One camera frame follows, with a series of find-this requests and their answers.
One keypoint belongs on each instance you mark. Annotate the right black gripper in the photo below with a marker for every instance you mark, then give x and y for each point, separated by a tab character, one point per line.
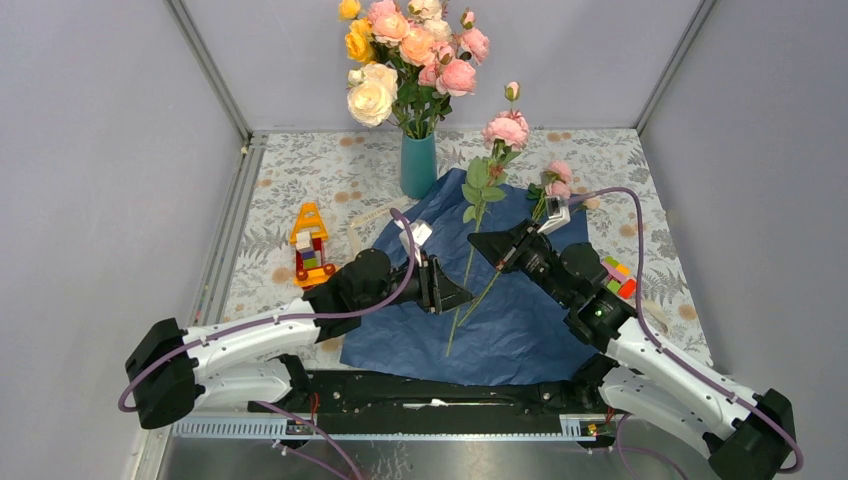
505	248

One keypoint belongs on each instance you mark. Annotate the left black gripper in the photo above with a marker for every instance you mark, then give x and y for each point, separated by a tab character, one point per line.
438	292

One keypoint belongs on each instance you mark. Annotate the blue wrapping paper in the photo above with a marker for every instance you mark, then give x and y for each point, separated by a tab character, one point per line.
516	336

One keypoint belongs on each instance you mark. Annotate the large pink rose stem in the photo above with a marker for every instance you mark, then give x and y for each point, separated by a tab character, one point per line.
506	135

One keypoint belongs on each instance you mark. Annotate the pink rose flower stem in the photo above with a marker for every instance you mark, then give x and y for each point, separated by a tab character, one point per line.
448	75

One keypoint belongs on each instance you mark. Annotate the peach pink flower stem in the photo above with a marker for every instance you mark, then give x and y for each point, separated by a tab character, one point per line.
408	50

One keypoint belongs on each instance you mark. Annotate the pink flowers bunch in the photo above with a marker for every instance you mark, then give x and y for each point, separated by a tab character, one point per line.
555	181

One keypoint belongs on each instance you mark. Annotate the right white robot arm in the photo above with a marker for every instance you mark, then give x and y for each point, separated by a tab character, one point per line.
742	434

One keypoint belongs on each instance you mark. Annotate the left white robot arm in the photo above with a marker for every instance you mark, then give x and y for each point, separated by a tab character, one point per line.
174	371

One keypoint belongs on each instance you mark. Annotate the teal ceramic vase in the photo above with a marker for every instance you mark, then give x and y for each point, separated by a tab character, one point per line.
418	166

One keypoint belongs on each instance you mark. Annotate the flower bouquet in vase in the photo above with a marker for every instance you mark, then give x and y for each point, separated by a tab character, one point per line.
370	87

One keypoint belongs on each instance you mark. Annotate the colourful stacked toy bricks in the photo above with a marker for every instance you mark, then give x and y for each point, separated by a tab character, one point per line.
620	280

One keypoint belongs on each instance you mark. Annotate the yellow red toy block car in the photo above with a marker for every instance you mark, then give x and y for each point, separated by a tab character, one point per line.
309	237

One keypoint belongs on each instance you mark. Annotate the floral patterned table mat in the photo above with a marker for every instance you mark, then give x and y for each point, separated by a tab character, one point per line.
350	173

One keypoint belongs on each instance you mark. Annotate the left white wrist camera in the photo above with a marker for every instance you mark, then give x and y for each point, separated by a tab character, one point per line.
421	232

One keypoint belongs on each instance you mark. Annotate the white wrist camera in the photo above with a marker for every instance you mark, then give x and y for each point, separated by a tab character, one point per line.
421	232
557	214

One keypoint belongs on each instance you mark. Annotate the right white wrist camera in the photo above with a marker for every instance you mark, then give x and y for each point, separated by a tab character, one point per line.
557	214

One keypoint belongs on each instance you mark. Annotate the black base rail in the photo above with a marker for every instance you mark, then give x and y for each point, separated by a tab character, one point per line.
368	403

